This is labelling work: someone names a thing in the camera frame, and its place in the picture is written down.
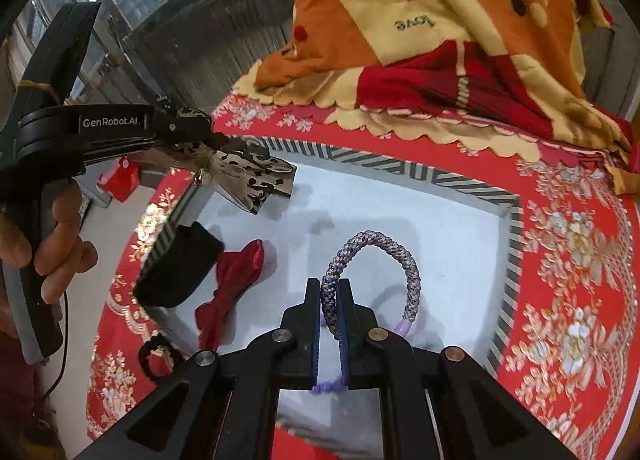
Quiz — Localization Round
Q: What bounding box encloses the braided pastel bracelet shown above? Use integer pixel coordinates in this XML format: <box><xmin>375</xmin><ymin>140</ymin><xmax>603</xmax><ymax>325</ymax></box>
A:
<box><xmin>310</xmin><ymin>231</ymin><xmax>422</xmax><ymax>396</ymax></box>

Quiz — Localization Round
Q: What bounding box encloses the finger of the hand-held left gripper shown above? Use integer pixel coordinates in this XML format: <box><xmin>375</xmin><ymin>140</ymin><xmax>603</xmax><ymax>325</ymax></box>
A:
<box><xmin>75</xmin><ymin>278</ymin><xmax>323</xmax><ymax>460</ymax></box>
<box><xmin>147</xmin><ymin>107</ymin><xmax>247</xmax><ymax>155</ymax></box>

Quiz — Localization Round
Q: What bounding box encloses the red floral tablecloth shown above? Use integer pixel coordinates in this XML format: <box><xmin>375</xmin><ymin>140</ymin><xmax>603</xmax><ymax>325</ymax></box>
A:
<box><xmin>86</xmin><ymin>92</ymin><xmax>640</xmax><ymax>460</ymax></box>

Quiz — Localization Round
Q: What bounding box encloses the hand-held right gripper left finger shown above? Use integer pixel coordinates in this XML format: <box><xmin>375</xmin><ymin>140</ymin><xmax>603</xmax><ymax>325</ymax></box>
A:
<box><xmin>75</xmin><ymin>278</ymin><xmax>323</xmax><ymax>460</ymax></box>

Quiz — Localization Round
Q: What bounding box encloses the red bag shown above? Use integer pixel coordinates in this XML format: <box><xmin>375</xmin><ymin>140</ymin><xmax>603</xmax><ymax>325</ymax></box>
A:
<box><xmin>97</xmin><ymin>157</ymin><xmax>140</xmax><ymax>203</ymax></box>

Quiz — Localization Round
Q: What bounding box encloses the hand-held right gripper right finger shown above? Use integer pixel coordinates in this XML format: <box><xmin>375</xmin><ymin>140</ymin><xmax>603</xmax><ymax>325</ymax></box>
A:
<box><xmin>337</xmin><ymin>278</ymin><xmax>578</xmax><ymax>460</ymax></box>

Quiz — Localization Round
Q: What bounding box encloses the leopard print bow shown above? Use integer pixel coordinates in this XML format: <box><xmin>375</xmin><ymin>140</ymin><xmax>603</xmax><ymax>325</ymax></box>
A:
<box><xmin>167</xmin><ymin>107</ymin><xmax>298</xmax><ymax>215</ymax></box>

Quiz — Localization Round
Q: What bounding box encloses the person's left hand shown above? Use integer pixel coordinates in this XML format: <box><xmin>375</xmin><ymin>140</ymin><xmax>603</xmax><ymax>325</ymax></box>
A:
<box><xmin>0</xmin><ymin>181</ymin><xmax>99</xmax><ymax>305</ymax></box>

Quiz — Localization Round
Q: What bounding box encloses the striped shallow box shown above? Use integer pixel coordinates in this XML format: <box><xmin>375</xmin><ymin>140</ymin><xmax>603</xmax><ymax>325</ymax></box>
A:
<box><xmin>132</xmin><ymin>136</ymin><xmax>523</xmax><ymax>446</ymax></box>

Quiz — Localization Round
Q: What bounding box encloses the red satin bow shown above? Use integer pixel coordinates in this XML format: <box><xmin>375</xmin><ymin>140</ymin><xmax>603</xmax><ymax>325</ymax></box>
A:
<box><xmin>195</xmin><ymin>239</ymin><xmax>266</xmax><ymax>351</ymax></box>

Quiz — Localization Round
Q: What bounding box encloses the black scrunchie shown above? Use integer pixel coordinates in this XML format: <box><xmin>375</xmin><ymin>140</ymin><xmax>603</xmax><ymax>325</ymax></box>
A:
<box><xmin>137</xmin><ymin>332</ymin><xmax>183</xmax><ymax>382</ymax></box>

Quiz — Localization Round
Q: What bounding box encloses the black cable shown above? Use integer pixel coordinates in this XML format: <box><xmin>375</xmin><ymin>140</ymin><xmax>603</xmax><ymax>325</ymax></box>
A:
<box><xmin>42</xmin><ymin>290</ymin><xmax>71</xmax><ymax>403</ymax></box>

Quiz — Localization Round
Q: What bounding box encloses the orange and red blanket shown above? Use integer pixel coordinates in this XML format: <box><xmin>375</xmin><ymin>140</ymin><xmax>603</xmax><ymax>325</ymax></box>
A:
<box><xmin>234</xmin><ymin>0</ymin><xmax>640</xmax><ymax>195</ymax></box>

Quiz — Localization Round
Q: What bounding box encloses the black fabric pouch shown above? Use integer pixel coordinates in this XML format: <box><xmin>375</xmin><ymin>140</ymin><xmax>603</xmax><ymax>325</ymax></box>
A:
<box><xmin>132</xmin><ymin>221</ymin><xmax>225</xmax><ymax>309</ymax></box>

